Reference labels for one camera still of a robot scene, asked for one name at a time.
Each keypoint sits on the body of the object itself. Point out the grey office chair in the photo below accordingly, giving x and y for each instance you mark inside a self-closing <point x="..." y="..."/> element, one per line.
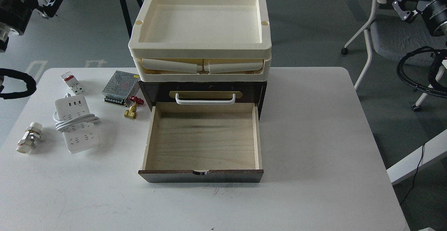
<point x="390" y="37"/>

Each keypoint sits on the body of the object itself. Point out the brass valve red handle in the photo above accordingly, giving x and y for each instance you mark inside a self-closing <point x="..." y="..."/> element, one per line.
<point x="131" y="112"/>

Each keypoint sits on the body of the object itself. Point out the open wooden drawer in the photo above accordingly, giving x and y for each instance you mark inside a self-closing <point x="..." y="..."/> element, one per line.
<point x="203" y="144"/>

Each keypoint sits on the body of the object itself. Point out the metal mesh power supply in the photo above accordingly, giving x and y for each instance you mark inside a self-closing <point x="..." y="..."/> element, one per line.
<point x="120" y="87"/>

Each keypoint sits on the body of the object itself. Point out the white power strip with cable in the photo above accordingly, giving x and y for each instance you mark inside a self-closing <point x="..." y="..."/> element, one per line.
<point x="76" y="123"/>

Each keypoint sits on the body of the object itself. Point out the white red circuit breaker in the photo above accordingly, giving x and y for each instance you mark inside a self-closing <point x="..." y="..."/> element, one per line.
<point x="72" y="83"/>

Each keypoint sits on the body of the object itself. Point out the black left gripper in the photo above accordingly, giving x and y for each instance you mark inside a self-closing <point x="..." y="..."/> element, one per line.
<point x="15" y="14"/>

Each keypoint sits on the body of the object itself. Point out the cream plastic tray stack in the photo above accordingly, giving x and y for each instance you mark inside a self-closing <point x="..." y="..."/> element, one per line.
<point x="202" y="41"/>

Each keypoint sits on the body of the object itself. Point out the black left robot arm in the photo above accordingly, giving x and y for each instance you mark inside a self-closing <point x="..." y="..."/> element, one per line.
<point x="15" y="15"/>

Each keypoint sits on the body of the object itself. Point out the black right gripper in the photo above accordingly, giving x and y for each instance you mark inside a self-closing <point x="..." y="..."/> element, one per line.
<point x="434" y="13"/>

